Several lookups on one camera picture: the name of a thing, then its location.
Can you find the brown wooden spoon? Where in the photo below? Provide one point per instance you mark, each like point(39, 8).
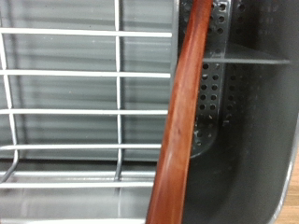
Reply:
point(177, 124)

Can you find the grey plastic drain tray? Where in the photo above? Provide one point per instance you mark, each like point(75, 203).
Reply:
point(62, 53)

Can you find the dark grey utensil holder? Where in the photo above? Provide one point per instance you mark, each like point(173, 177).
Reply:
point(249, 140)

